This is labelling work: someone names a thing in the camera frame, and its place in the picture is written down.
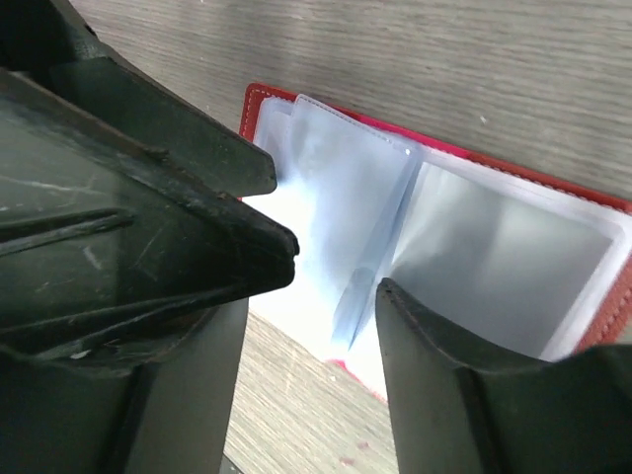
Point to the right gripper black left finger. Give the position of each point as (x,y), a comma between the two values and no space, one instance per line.
(166,417)

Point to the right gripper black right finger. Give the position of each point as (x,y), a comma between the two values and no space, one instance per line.
(461,404)

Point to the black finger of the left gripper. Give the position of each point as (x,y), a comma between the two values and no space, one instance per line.
(52,44)
(110,255)

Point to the red leather card holder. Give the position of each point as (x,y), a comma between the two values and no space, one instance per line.
(531,263)

